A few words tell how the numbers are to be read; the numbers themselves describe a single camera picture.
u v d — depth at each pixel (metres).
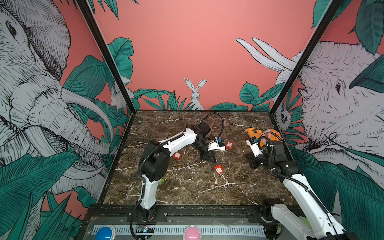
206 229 0.70
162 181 0.84
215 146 0.75
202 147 0.75
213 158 0.78
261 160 0.66
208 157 0.73
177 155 0.93
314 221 0.40
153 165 0.51
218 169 0.81
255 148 0.69
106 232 0.68
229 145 1.00
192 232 0.68
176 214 0.75
